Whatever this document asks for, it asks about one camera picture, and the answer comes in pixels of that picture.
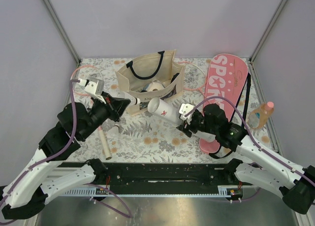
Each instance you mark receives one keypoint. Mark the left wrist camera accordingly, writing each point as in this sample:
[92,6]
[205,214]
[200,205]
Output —
[92,86]

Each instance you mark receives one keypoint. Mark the white tape roll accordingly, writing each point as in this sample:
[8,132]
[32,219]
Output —
[155,86]

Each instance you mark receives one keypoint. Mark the pink racket cover bag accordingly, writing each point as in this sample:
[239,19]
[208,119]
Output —
[226,77]

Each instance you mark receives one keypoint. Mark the beige canvas tote bag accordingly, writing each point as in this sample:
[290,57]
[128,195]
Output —
[137,74]

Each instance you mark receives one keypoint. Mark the clear bottle pink cap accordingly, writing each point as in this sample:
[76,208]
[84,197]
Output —
[259,117]

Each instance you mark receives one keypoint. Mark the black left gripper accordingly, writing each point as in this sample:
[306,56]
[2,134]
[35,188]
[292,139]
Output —
[119,105]

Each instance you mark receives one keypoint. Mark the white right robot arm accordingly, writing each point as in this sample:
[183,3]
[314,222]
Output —
[293,183]

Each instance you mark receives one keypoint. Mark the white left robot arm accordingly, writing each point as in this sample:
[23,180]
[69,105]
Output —
[30,192]

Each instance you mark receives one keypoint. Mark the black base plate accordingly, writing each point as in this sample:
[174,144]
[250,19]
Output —
[165,178]

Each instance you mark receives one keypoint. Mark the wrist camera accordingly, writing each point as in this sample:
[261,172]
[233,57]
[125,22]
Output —
[184,110]
[92,86]

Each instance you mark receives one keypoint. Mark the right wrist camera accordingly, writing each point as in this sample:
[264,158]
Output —
[184,110]

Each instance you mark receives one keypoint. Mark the white shuttlecock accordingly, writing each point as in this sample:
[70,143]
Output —
[133,100]
[114,131]

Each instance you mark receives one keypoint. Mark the white slotted cable duct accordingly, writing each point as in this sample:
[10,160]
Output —
[86,191]

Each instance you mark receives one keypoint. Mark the white shuttlecock tube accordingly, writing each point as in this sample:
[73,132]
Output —
[169,113]

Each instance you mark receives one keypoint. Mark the floral table mat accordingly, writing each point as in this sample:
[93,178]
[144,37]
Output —
[146,138]

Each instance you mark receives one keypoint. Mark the pink badminton racket right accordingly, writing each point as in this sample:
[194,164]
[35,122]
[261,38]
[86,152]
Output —
[194,84]

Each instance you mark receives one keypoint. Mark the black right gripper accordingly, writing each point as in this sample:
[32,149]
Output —
[185,127]

